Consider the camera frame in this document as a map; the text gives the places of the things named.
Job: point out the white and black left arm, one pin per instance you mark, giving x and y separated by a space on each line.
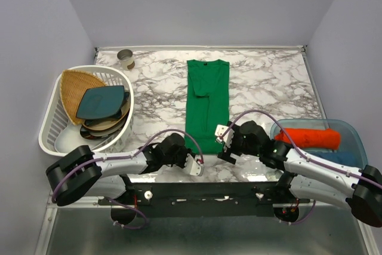
83 172

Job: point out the dark teal plate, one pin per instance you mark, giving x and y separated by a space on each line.
102 102

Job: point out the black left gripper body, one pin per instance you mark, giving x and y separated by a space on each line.
179 159

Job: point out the rolled blue t shirt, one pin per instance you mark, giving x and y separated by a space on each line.
343 158

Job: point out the dark stacked bowls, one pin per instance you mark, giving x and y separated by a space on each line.
102 128

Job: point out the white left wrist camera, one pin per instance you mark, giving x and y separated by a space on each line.
192 167

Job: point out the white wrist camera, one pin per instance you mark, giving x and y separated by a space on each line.
192 167
224 135

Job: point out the rolled orange t shirt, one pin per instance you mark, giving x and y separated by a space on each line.
310 138

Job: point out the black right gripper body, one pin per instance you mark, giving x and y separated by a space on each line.
237 147

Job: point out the white bowl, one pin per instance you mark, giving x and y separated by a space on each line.
70 138

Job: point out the clear blue plastic bin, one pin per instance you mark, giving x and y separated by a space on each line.
350 140

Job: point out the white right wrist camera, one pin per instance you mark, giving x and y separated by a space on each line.
224 135

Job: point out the aluminium rail frame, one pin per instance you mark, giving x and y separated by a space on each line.
94 226

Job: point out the woven wicker tray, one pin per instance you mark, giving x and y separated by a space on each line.
73 85

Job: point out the metal cup with cork base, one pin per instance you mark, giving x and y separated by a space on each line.
126 59

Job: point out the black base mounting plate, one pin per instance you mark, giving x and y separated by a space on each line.
210 199

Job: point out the green t shirt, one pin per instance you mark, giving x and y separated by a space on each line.
207 103

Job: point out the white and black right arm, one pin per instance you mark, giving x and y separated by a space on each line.
306 176

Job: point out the white table edge trim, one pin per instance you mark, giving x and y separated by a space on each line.
300 48

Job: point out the white plastic laundry basket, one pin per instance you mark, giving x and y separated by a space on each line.
56 120

